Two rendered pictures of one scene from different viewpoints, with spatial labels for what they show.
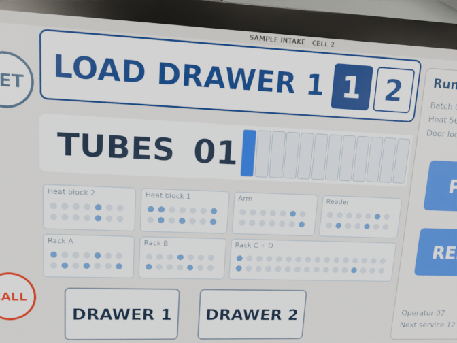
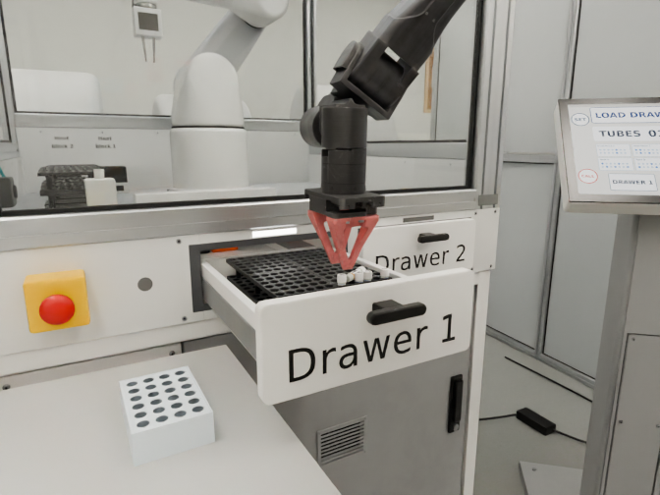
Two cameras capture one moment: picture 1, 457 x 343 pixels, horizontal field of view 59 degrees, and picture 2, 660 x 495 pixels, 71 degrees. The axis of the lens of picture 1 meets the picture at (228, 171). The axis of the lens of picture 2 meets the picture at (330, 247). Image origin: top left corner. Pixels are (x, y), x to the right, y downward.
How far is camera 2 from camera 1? 115 cm
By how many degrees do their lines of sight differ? 41
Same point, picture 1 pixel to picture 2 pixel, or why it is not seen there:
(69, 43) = (599, 110)
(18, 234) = (588, 157)
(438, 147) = not seen: outside the picture
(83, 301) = (616, 178)
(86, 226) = (613, 155)
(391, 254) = not seen: outside the picture
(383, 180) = not seen: outside the picture
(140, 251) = (634, 162)
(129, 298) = (633, 177)
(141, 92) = (625, 119)
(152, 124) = (631, 127)
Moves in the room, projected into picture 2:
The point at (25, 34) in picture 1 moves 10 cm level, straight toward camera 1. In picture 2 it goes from (585, 109) to (617, 105)
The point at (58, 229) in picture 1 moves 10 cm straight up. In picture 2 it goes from (603, 156) to (608, 111)
